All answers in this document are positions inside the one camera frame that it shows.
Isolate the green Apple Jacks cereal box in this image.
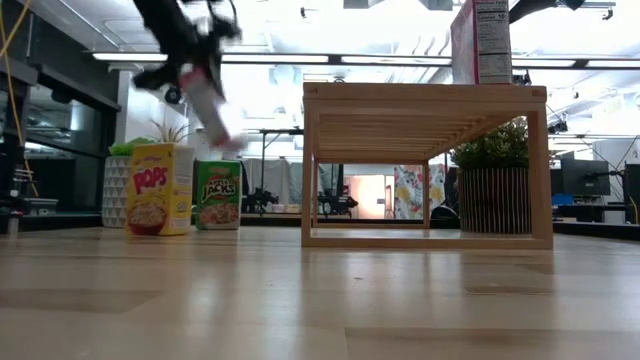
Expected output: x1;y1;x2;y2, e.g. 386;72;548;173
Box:
193;158;243;232

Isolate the long ceiling light strip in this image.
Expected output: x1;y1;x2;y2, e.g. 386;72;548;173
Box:
92;52;640;70

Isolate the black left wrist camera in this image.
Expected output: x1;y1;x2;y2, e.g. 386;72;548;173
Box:
199;14;242;44

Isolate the floral patterned cloth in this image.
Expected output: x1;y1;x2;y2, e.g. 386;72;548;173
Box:
393;163;446;221

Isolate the wooden slatted shelf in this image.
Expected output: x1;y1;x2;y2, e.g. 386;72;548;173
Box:
301;82;555;251

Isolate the yellow Corn Pops cereal box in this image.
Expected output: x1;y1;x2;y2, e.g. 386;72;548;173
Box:
124;142;196;237

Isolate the hanging yellow cable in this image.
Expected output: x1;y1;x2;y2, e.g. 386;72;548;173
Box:
0;0;40;197

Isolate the grey draped cloth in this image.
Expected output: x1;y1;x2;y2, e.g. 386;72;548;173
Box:
243;158;304;207

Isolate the succulent in white triangle-pattern pot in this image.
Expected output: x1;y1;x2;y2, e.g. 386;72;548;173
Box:
102;118;191;229

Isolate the black computer monitor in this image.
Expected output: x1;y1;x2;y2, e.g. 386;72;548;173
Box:
622;162;640;225
559;157;612;197

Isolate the dark glass partition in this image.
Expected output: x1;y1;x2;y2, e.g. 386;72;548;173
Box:
0;0;122;231

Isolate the black-framed background table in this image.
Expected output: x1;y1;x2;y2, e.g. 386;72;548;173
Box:
224;127;305;216

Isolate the leafy plant in striped pot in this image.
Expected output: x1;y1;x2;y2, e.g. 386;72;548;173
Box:
449;116;534;235

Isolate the small grey box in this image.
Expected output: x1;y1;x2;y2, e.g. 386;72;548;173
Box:
23;197;59;212

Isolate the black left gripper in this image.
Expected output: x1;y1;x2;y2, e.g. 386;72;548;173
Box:
132;27;227;101

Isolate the red Froot Loops cereal box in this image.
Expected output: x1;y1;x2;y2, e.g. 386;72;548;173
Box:
449;0;514;85
178;67;247;152

